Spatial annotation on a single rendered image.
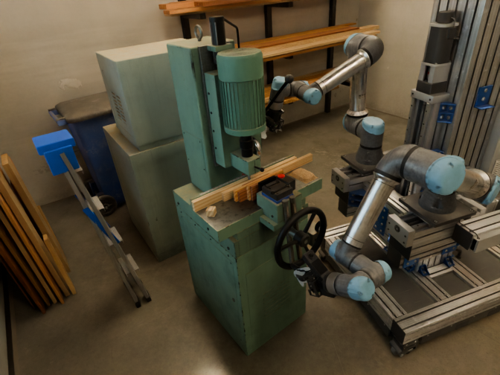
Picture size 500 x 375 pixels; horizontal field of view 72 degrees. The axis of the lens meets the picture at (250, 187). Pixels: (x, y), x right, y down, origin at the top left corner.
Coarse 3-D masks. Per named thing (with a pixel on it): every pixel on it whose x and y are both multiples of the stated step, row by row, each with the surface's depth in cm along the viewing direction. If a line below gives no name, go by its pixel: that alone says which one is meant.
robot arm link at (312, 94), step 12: (372, 36) 162; (360, 48) 161; (372, 48) 158; (348, 60) 160; (360, 60) 159; (372, 60) 159; (336, 72) 158; (348, 72) 159; (312, 84) 159; (324, 84) 158; (336, 84) 160; (300, 96) 162; (312, 96) 156
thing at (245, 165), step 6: (240, 150) 156; (234, 156) 153; (240, 156) 151; (252, 156) 150; (258, 156) 150; (234, 162) 156; (240, 162) 151; (246, 162) 147; (252, 162) 148; (258, 162) 150; (240, 168) 153; (246, 168) 149; (252, 168) 149; (246, 174) 151; (252, 174) 151
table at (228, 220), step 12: (300, 192) 157; (312, 192) 164; (216, 204) 151; (228, 204) 150; (240, 204) 150; (252, 204) 149; (204, 216) 144; (216, 216) 143; (228, 216) 143; (240, 216) 142; (252, 216) 144; (264, 216) 146; (204, 228) 145; (216, 228) 136; (228, 228) 138; (240, 228) 142; (276, 228) 141
